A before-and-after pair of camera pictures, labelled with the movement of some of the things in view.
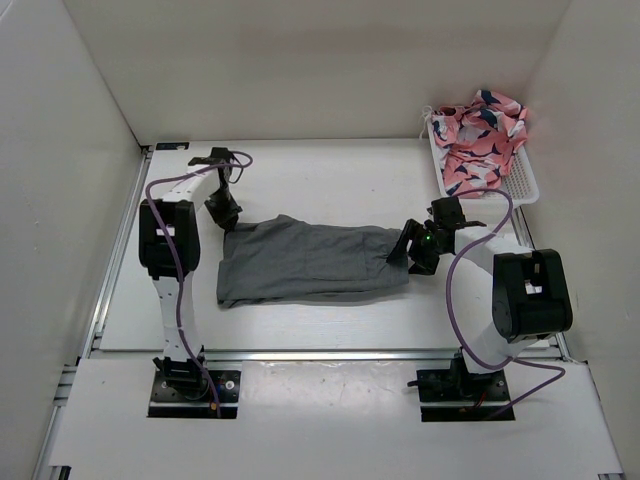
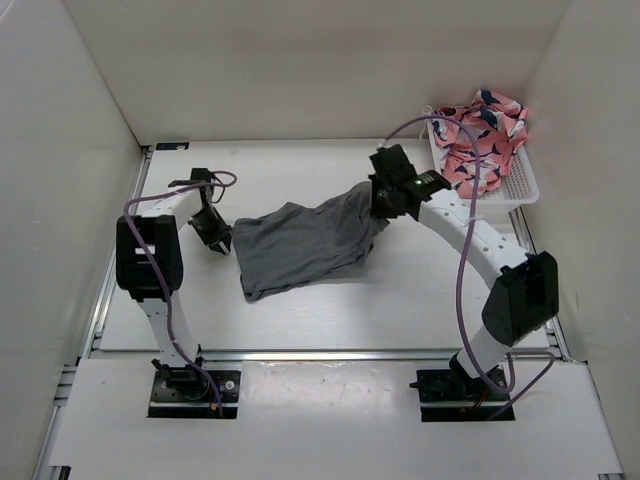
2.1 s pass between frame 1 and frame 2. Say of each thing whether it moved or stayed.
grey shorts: moved
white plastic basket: stayed
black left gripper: moved
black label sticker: stayed
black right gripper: moved
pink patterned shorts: stayed
